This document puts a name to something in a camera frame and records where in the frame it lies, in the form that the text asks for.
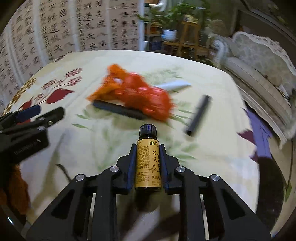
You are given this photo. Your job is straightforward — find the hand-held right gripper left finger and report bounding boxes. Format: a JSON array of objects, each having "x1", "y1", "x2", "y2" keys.
[{"x1": 25, "y1": 144, "x2": 137, "y2": 241}]

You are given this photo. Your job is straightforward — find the white tube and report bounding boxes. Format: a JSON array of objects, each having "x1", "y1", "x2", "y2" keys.
[{"x1": 157, "y1": 81, "x2": 192, "y2": 91}]

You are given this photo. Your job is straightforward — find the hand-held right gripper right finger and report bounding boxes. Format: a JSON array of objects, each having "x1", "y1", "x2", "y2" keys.
[{"x1": 159, "y1": 144, "x2": 271, "y2": 241}]

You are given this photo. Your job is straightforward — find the row of calligraphy scrolls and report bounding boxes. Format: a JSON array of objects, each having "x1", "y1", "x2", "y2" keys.
[{"x1": 0, "y1": 0, "x2": 145, "y2": 109}]

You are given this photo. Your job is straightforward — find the purple cloth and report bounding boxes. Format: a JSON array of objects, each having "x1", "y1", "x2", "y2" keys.
[{"x1": 246, "y1": 108, "x2": 275, "y2": 161}]

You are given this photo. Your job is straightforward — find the wooden plant stand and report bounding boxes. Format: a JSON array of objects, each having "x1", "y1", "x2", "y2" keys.
[{"x1": 162, "y1": 21, "x2": 209, "y2": 61}]

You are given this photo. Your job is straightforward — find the black marker pen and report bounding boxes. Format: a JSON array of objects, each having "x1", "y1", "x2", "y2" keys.
[{"x1": 186, "y1": 95, "x2": 212, "y2": 136}]

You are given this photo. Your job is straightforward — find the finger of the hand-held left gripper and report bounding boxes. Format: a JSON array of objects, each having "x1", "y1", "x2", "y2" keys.
[
  {"x1": 2, "y1": 107, "x2": 65, "y2": 138},
  {"x1": 0, "y1": 105, "x2": 41, "y2": 130}
]

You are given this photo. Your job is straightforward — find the orange plastic wrapper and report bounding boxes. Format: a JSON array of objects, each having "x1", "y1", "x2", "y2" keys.
[{"x1": 87, "y1": 64, "x2": 130, "y2": 102}]

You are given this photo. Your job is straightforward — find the yellow label brown bottle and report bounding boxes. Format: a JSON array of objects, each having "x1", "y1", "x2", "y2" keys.
[{"x1": 135, "y1": 124, "x2": 162, "y2": 192}]

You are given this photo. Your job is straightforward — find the black flat stick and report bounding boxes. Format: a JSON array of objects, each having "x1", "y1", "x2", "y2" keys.
[{"x1": 92, "y1": 100, "x2": 148, "y2": 120}]

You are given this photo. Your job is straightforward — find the ornate white sofa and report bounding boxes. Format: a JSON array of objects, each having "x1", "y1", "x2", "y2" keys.
[{"x1": 217, "y1": 30, "x2": 296, "y2": 149}]

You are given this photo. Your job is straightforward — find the black trash bin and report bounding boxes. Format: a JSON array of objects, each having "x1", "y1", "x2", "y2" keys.
[{"x1": 257, "y1": 155, "x2": 292, "y2": 232}]

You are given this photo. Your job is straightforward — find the metal shelf rack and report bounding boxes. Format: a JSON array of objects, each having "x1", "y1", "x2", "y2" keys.
[{"x1": 143, "y1": 0, "x2": 163, "y2": 52}]

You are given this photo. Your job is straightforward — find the tall plant in dark pot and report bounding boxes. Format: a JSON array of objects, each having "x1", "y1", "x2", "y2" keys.
[{"x1": 194, "y1": 0, "x2": 220, "y2": 44}]

